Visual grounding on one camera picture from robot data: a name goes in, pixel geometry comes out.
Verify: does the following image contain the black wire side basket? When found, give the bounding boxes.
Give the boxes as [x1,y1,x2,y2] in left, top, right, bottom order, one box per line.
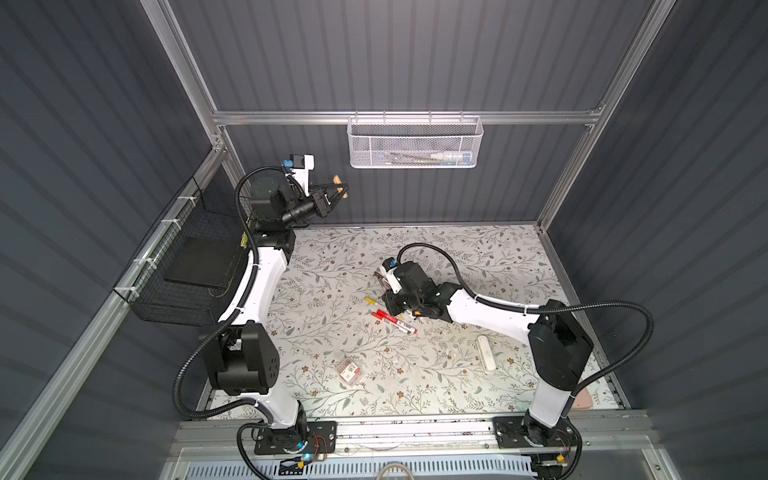
[115,177,248,327]

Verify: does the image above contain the black corrugated right cable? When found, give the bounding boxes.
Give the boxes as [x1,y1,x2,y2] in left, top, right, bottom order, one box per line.
[397,242,655,415]

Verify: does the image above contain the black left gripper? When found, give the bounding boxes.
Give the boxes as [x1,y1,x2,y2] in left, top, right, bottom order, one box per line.
[279,182,345,232]

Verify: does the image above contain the black corrugated left cable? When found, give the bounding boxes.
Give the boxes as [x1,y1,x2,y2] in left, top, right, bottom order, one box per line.
[172,166,301,480]

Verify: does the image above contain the metal base rail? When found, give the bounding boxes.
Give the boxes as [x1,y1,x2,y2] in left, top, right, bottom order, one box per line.
[170,409,660,456]

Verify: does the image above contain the red capped marker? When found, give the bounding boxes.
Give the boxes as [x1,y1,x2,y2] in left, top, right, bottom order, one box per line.
[375,309,418,334]
[372,310,417,335]

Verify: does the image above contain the black corrugated cable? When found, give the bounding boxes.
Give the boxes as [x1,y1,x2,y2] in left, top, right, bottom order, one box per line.
[397,242,655,415]
[172,166,301,480]

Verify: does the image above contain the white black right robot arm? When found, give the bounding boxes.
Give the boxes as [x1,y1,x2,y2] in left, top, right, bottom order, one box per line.
[294,224,564,417]

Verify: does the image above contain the small red white box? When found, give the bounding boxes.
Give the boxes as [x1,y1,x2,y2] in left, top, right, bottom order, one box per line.
[337,358,362,386]

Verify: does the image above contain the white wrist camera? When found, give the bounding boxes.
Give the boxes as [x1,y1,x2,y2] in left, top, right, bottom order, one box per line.
[379,257,402,294]
[283,154,315,196]

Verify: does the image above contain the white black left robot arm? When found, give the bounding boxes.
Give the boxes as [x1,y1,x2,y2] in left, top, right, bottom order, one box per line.
[173,167,348,450]

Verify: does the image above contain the white wire mesh basket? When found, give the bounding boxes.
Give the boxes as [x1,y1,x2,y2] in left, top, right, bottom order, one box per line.
[346,114,484,170]

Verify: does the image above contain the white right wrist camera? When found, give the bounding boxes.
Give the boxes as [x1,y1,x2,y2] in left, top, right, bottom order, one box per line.
[379,257,402,294]

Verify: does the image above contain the white eraser case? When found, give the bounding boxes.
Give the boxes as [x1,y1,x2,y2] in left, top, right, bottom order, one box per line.
[476,335,497,373]

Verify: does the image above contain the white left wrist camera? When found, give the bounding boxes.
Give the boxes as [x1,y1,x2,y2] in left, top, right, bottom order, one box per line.
[283,154,315,196]

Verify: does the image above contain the brown capped marker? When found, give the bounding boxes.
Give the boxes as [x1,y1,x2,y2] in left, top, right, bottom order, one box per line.
[374,271,391,291]

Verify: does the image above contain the pink pencil case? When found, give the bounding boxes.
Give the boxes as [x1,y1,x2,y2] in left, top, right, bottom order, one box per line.
[572,389,594,410]

